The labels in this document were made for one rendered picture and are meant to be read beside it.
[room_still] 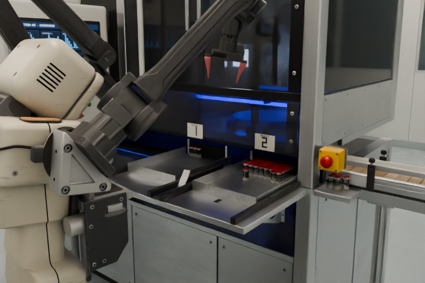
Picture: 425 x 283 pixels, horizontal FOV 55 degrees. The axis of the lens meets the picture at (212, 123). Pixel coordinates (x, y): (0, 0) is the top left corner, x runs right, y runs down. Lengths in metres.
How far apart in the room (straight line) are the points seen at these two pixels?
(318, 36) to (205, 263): 1.09
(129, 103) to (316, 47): 0.77
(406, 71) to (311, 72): 4.67
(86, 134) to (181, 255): 1.30
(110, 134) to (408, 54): 5.47
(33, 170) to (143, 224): 1.32
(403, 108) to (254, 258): 4.63
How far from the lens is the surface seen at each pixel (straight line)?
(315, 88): 1.40
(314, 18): 1.40
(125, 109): 0.80
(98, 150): 0.73
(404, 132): 6.12
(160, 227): 2.02
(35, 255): 0.99
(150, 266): 2.18
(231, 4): 0.87
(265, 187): 1.46
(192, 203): 1.32
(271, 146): 1.51
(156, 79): 0.82
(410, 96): 6.04
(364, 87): 1.85
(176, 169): 1.65
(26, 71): 0.86
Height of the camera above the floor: 1.37
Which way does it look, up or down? 11 degrees down
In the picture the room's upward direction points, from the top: straight up
